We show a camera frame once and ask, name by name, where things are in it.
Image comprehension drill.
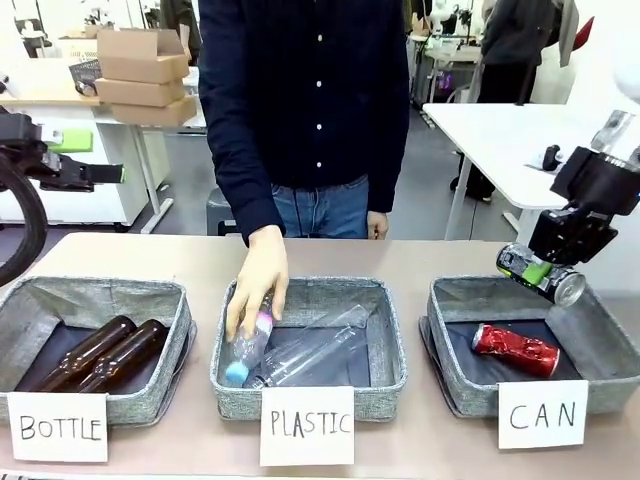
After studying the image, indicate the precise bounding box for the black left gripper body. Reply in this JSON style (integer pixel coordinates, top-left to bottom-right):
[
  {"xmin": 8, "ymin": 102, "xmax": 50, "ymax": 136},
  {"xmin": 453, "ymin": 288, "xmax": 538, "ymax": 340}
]
[{"xmin": 0, "ymin": 113, "xmax": 64, "ymax": 192}]

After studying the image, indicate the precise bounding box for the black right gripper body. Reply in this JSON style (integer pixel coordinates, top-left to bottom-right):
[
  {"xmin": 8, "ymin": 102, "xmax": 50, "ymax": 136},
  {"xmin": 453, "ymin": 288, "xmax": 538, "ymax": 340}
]
[{"xmin": 528, "ymin": 146, "xmax": 640, "ymax": 267}]

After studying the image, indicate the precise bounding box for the black and green can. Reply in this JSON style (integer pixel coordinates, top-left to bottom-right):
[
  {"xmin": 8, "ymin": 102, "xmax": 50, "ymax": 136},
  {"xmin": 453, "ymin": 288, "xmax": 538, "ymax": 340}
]
[{"xmin": 495, "ymin": 242, "xmax": 587, "ymax": 308}]

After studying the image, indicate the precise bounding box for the crushed red can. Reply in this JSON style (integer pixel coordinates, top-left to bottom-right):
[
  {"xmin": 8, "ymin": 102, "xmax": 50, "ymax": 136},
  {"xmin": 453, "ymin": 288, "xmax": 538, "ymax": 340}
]
[{"xmin": 471, "ymin": 323, "xmax": 562, "ymax": 376}]

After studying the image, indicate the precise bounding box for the brown glass bottle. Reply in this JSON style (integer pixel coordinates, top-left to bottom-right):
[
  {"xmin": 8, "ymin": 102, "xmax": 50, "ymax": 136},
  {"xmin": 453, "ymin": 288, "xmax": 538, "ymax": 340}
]
[
  {"xmin": 77, "ymin": 319, "xmax": 169, "ymax": 394},
  {"xmin": 32, "ymin": 314, "xmax": 138, "ymax": 393}
]

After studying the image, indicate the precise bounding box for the large clear plastic bottle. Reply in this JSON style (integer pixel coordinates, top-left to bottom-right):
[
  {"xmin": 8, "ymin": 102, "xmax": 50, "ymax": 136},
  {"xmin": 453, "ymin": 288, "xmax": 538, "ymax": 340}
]
[{"xmin": 243, "ymin": 302, "xmax": 377, "ymax": 389}]

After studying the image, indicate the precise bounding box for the clear bottle with pink label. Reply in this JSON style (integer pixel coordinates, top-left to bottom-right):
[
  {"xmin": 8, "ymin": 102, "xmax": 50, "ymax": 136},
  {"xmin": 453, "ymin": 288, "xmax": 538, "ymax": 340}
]
[{"xmin": 225, "ymin": 294, "xmax": 279, "ymax": 385}]

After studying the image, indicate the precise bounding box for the person's right forearm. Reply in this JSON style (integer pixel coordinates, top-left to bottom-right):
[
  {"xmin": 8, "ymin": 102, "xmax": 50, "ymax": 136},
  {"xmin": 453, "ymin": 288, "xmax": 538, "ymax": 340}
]
[{"xmin": 205, "ymin": 134, "xmax": 287, "ymax": 249}]

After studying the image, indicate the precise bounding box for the person's left forearm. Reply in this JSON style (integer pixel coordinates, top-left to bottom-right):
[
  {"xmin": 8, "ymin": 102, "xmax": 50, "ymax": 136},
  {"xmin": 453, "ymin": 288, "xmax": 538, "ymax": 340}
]
[{"xmin": 367, "ymin": 119, "xmax": 411, "ymax": 216}]

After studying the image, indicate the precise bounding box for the grey fabric basket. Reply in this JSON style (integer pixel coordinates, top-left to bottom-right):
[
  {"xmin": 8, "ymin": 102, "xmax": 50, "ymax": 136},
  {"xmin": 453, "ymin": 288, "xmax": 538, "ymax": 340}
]
[
  {"xmin": 418, "ymin": 277, "xmax": 640, "ymax": 419},
  {"xmin": 209, "ymin": 276, "xmax": 409, "ymax": 420},
  {"xmin": 0, "ymin": 276, "xmax": 197, "ymax": 426}
]

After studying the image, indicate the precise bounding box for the black mesh basket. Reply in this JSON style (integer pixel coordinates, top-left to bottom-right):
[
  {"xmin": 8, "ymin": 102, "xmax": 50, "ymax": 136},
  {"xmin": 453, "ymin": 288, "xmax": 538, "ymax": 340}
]
[{"xmin": 68, "ymin": 58, "xmax": 101, "ymax": 96}]

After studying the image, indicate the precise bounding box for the white paper sign CAN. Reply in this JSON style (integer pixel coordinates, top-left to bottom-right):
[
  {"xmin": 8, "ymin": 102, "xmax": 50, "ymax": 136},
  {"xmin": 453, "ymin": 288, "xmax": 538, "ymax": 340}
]
[{"xmin": 497, "ymin": 379, "xmax": 589, "ymax": 450}]

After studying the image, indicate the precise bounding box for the person's left hand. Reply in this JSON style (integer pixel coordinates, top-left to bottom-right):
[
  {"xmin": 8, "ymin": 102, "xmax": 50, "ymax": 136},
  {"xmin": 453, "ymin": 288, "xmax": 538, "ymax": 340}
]
[{"xmin": 366, "ymin": 210, "xmax": 391, "ymax": 242}]

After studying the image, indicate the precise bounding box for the person's right hand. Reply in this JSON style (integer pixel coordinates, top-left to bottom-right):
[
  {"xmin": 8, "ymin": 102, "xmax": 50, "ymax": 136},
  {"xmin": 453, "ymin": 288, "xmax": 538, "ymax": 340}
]
[{"xmin": 227, "ymin": 224, "xmax": 291, "ymax": 344}]

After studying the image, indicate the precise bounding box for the small black device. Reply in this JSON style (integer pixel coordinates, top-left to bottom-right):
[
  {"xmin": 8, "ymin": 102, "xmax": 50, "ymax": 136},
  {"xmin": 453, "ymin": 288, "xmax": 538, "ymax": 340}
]
[{"xmin": 542, "ymin": 144, "xmax": 564, "ymax": 173}]

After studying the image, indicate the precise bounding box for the wooden top table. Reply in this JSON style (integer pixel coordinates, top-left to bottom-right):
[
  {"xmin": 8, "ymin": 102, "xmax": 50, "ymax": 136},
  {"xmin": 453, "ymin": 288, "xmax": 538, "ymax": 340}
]
[{"xmin": 0, "ymin": 62, "xmax": 104, "ymax": 107}]

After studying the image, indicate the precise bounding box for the white desk with metal legs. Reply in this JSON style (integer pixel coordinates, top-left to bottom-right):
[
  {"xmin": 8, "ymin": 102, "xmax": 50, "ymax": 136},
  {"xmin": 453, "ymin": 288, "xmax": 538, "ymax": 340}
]
[{"xmin": 94, "ymin": 69, "xmax": 209, "ymax": 235}]

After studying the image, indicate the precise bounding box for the flat closed cardboard box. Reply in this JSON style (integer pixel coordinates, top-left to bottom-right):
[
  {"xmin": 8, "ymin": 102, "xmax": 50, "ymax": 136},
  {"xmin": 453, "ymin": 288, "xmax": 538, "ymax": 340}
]
[
  {"xmin": 94, "ymin": 77, "xmax": 186, "ymax": 109},
  {"xmin": 110, "ymin": 95, "xmax": 199, "ymax": 128}
]

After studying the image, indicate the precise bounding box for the large white desk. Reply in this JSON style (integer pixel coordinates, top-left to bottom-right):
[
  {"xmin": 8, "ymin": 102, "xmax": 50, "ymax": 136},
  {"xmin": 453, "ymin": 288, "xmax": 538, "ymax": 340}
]
[{"xmin": 422, "ymin": 102, "xmax": 640, "ymax": 242}]

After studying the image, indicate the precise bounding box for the open cardboard box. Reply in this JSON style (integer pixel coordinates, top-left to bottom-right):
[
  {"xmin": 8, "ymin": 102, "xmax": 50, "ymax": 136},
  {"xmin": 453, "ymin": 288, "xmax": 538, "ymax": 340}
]
[{"xmin": 96, "ymin": 28, "xmax": 191, "ymax": 85}]

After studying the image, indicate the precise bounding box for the grey stool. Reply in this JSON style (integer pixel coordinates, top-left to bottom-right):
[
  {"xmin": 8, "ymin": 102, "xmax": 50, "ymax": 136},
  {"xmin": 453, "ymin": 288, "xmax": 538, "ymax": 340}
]
[{"xmin": 206, "ymin": 188, "xmax": 240, "ymax": 237}]

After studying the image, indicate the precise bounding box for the background person in olive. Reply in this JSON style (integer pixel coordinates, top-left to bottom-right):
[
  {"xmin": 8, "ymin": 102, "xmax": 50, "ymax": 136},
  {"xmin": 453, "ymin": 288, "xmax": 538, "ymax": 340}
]
[{"xmin": 159, "ymin": 0, "xmax": 202, "ymax": 67}]

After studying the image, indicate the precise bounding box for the red cloth item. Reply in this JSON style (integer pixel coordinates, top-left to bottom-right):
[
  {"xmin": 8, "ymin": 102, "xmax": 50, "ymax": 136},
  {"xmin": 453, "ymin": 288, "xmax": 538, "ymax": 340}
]
[{"xmin": 574, "ymin": 15, "xmax": 596, "ymax": 51}]

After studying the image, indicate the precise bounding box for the background person in black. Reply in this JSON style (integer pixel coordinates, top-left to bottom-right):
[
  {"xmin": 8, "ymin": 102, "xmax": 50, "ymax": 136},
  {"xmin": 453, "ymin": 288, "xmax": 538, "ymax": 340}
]
[{"xmin": 449, "ymin": 0, "xmax": 566, "ymax": 202}]

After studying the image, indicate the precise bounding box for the hanging grey jacket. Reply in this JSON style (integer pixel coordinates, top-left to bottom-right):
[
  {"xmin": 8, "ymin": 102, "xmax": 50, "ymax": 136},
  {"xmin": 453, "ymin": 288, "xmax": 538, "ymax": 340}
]
[{"xmin": 557, "ymin": 0, "xmax": 581, "ymax": 67}]

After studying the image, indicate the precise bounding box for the background workbench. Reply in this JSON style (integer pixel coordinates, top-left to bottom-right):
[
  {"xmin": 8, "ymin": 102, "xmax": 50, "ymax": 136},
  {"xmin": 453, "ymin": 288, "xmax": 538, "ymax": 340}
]
[{"xmin": 409, "ymin": 32, "xmax": 484, "ymax": 109}]

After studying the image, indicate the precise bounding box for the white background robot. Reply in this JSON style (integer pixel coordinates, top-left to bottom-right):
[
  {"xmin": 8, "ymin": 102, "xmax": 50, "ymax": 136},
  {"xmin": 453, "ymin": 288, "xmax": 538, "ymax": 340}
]
[{"xmin": 428, "ymin": 0, "xmax": 474, "ymax": 36}]

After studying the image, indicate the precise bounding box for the person in dark blue shirt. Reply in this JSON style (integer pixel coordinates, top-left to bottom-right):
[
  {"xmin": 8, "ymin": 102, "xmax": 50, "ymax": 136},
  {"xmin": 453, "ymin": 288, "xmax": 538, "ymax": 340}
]
[{"xmin": 197, "ymin": 0, "xmax": 412, "ymax": 249}]

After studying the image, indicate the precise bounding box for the white paper sign BOTTLE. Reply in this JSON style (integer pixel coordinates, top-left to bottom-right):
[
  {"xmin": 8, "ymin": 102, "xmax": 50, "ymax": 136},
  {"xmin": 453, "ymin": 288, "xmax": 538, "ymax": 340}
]
[{"xmin": 7, "ymin": 391, "xmax": 110, "ymax": 462}]

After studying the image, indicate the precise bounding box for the white paper sign PLASTIC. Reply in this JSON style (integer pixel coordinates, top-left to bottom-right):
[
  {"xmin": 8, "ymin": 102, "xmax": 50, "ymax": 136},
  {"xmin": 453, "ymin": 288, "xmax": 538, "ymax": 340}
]
[{"xmin": 259, "ymin": 386, "xmax": 356, "ymax": 468}]

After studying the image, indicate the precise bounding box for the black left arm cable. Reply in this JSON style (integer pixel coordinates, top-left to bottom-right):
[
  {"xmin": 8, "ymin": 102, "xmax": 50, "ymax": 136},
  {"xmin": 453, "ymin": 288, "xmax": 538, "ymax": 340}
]
[{"xmin": 0, "ymin": 149, "xmax": 49, "ymax": 288}]

